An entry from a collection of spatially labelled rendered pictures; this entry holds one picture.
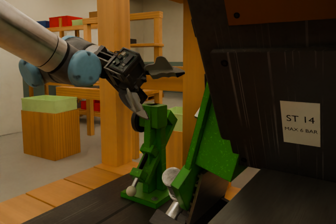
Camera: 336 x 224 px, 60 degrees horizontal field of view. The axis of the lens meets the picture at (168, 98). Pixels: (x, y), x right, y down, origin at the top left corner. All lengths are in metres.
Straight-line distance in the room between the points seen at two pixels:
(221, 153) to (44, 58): 0.37
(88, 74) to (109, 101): 0.53
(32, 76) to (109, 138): 0.53
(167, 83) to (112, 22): 0.30
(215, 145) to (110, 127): 0.72
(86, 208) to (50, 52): 0.45
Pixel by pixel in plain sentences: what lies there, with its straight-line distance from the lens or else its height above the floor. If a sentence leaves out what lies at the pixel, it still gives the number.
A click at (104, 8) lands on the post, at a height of 1.49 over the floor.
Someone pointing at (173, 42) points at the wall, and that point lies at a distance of 11.95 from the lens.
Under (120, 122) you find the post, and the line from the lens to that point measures 1.16.
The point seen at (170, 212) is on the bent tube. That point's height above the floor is 0.99.
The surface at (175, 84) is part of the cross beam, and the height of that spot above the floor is 1.21.
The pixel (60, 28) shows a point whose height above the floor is 1.96.
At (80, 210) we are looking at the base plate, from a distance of 0.86.
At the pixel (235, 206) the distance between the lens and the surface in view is 0.36.
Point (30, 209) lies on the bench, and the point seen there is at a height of 0.88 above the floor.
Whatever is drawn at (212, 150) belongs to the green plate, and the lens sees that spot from 0.50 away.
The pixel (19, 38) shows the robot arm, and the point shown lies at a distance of 0.58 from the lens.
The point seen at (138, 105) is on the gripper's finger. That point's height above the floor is 1.20.
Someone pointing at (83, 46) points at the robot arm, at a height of 1.33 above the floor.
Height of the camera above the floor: 1.30
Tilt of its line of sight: 7 degrees down
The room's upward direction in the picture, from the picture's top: straight up
